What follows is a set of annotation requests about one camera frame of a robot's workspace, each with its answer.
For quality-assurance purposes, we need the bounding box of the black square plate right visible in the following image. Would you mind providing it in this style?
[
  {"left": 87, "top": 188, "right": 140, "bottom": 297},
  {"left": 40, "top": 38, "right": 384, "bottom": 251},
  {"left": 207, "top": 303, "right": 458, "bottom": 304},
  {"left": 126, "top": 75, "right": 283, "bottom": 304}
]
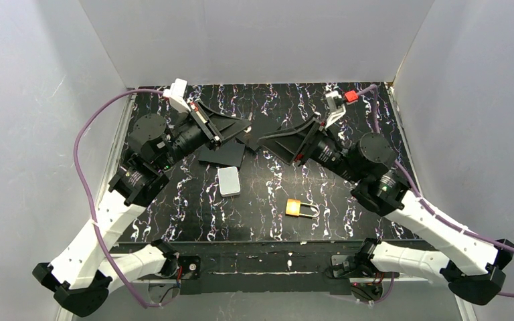
[{"left": 236, "top": 132, "right": 261, "bottom": 152}]

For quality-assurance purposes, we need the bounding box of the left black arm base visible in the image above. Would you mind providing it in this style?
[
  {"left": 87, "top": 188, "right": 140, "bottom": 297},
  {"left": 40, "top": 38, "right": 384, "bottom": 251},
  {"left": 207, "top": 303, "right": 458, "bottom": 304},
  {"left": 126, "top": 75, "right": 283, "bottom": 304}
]
[{"left": 148, "top": 256, "right": 201, "bottom": 306}]

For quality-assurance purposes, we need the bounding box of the black square plate left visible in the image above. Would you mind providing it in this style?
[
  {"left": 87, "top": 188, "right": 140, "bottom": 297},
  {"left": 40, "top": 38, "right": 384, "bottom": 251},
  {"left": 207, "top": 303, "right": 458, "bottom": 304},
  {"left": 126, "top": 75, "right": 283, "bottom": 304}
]
[{"left": 198, "top": 141, "right": 246, "bottom": 167}]

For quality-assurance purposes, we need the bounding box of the black square plate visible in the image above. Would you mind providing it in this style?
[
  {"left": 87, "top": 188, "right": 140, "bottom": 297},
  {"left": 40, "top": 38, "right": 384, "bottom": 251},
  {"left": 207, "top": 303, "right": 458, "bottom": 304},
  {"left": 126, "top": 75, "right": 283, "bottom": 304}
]
[
  {"left": 236, "top": 132, "right": 261, "bottom": 152},
  {"left": 198, "top": 141, "right": 246, "bottom": 167}
]

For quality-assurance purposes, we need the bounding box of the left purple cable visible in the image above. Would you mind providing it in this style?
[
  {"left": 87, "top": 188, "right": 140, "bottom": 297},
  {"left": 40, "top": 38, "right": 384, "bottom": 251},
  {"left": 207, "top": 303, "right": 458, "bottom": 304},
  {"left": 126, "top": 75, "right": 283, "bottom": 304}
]
[{"left": 73, "top": 88, "right": 173, "bottom": 309}]

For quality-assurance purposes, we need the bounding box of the white rectangular box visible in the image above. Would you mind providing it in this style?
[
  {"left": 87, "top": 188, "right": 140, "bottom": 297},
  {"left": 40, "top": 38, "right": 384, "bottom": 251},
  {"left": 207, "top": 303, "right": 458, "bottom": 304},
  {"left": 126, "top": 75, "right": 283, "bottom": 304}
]
[{"left": 218, "top": 167, "right": 241, "bottom": 197}]

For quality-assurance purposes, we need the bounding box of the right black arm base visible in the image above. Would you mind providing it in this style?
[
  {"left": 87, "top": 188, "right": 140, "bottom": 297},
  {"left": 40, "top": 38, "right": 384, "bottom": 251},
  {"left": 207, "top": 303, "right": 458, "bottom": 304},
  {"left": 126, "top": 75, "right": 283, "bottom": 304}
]
[{"left": 323, "top": 254, "right": 400, "bottom": 306}]

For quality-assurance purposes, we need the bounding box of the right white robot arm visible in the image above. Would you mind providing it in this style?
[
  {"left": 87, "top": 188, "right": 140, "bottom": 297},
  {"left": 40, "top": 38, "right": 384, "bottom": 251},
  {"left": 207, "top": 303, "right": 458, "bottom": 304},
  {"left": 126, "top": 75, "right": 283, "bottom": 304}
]
[{"left": 258, "top": 118, "right": 512, "bottom": 306}]

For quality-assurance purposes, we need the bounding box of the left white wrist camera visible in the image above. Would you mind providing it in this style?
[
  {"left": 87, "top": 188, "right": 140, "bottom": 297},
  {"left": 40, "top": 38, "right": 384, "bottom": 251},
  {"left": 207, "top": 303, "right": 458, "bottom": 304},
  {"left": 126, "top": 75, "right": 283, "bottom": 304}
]
[{"left": 163, "top": 78, "right": 191, "bottom": 113}]

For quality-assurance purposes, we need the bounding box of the large brass padlock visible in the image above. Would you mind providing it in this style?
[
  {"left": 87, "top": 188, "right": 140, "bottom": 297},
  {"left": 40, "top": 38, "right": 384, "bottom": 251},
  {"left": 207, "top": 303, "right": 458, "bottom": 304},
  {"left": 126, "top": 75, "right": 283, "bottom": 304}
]
[{"left": 284, "top": 199, "right": 320, "bottom": 219}]

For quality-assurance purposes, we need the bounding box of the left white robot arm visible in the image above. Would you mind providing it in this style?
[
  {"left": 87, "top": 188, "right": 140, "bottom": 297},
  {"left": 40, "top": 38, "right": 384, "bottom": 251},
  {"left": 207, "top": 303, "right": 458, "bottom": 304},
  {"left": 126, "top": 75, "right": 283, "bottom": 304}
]
[{"left": 32, "top": 100, "right": 251, "bottom": 317}]

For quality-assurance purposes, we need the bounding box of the aluminium frame rail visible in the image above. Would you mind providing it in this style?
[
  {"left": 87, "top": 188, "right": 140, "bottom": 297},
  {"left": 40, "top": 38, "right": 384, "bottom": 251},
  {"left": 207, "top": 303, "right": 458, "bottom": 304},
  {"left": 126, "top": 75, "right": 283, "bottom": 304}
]
[{"left": 55, "top": 88, "right": 137, "bottom": 321}]

